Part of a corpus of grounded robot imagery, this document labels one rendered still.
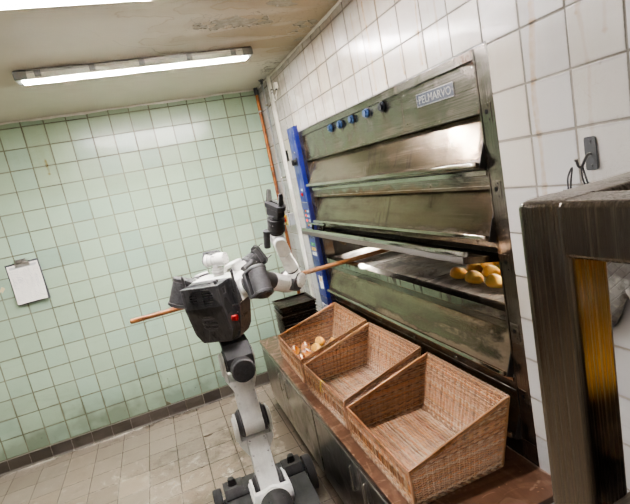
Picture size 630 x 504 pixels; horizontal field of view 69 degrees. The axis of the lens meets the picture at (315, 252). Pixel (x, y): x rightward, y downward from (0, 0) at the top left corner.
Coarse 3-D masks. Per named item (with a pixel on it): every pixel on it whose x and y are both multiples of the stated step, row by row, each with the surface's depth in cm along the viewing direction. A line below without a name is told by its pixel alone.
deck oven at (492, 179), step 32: (480, 64) 149; (480, 96) 153; (320, 192) 314; (352, 192) 266; (384, 192) 230; (416, 192) 203; (512, 256) 157; (512, 288) 161; (384, 320) 268; (512, 320) 165; (448, 352) 211; (512, 352) 169; (512, 384) 174; (512, 448) 183
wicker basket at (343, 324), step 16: (336, 304) 330; (304, 320) 329; (320, 320) 333; (336, 320) 330; (352, 320) 304; (288, 336) 326; (320, 336) 335; (336, 336) 331; (352, 336) 283; (288, 352) 301; (320, 352) 277
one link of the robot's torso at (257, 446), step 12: (264, 432) 240; (240, 444) 235; (252, 444) 236; (264, 444) 237; (252, 456) 234; (264, 456) 236; (264, 468) 234; (276, 468) 238; (252, 480) 235; (264, 480) 232; (276, 480) 233
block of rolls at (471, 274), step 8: (472, 264) 221; (480, 264) 225; (488, 264) 221; (496, 264) 227; (456, 272) 217; (464, 272) 215; (472, 272) 206; (480, 272) 218; (488, 272) 208; (496, 272) 206; (472, 280) 205; (480, 280) 203; (488, 280) 196; (496, 280) 192
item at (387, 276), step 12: (348, 264) 298; (360, 264) 290; (372, 276) 268; (384, 276) 253; (396, 276) 245; (408, 288) 231; (420, 288) 220; (432, 288) 211; (444, 288) 208; (444, 300) 203; (456, 300) 194; (468, 300) 186; (480, 300) 183; (492, 300) 180; (480, 312) 181; (492, 312) 174; (504, 312) 168
